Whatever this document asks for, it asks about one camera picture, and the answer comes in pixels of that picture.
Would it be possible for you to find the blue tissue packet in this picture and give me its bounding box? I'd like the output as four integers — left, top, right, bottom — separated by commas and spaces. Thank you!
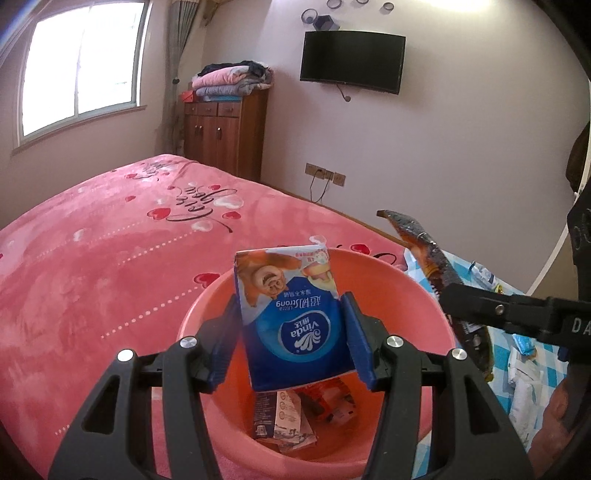
233, 235, 358, 393

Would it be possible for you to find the white printed packaging bag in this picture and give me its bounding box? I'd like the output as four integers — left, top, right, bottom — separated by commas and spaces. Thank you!
253, 388, 319, 455

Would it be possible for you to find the pile of folded blankets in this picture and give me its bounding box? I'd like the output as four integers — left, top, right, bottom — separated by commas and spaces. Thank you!
191, 61, 274, 100

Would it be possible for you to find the wall socket strip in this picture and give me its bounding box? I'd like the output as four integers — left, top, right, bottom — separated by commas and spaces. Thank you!
305, 162, 347, 188

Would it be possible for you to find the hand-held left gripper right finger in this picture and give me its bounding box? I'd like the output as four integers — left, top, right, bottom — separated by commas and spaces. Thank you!
339, 292, 536, 480

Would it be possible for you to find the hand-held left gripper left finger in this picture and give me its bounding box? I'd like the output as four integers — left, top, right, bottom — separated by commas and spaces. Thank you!
48, 295, 241, 480

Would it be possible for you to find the wall-mounted television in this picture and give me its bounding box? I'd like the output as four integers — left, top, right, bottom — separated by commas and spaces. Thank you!
299, 30, 407, 96

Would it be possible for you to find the person's right hand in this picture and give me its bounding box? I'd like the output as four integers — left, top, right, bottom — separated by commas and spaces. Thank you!
529, 376, 580, 467

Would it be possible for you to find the wooden cabinet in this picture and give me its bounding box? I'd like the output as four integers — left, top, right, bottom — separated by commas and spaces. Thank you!
184, 88, 269, 183

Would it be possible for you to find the white tube packet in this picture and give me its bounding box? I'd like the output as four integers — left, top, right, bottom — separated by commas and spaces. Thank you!
508, 355, 548, 444

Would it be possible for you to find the pink plastic basin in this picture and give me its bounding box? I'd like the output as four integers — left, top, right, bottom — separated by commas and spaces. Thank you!
178, 247, 462, 480

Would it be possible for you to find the pink heart blanket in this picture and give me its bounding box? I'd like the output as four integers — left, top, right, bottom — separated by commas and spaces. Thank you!
0, 154, 416, 480

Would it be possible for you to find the black power cable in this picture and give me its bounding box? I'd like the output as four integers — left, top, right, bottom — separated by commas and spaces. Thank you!
309, 173, 331, 204

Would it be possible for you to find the black and gold snack wrapper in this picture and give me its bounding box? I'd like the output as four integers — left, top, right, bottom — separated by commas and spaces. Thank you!
376, 209, 495, 381

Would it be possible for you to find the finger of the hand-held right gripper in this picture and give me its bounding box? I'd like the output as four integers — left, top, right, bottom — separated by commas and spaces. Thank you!
438, 282, 561, 346

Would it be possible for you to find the red snack packet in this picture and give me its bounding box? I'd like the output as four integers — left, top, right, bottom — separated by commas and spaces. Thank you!
295, 376, 358, 425

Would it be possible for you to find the window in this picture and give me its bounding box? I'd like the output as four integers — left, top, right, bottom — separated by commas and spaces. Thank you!
16, 0, 153, 144

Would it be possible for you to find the blue checkered tablecloth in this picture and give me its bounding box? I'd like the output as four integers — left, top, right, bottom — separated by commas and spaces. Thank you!
404, 249, 573, 467

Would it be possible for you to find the grey curtain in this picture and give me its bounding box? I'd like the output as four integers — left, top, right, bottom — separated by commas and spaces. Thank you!
159, 0, 204, 158

